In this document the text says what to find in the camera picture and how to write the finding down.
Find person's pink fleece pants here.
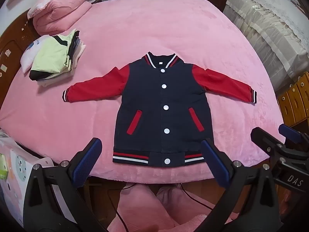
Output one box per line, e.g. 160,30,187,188
106,182,242,232

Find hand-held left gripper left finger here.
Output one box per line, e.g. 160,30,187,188
23,137,107,232

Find white dotted storage box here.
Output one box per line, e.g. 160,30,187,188
0,130,56,223

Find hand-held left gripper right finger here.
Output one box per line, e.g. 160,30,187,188
193,138,286,232

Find black cable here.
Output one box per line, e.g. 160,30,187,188
103,185,136,232

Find folded pink quilt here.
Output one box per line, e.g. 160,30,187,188
32,0,92,35

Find cream lace covered furniture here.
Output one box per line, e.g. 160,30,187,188
222,0,309,97

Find brown wooden headboard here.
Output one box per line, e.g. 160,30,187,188
0,14,39,109

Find pink fleece bed blanket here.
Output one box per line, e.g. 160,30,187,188
0,0,284,179

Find yellow wooden drawer cabinet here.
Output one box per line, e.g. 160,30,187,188
278,71,309,126

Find white printed pillow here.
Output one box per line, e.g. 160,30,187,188
20,36,49,73

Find stack of folded clothes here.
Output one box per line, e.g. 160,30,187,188
29,28,87,87

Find navy and red varsity jacket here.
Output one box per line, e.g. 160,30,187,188
63,51,257,168

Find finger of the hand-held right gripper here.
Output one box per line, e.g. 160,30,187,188
250,127,288,160
278,124,302,143

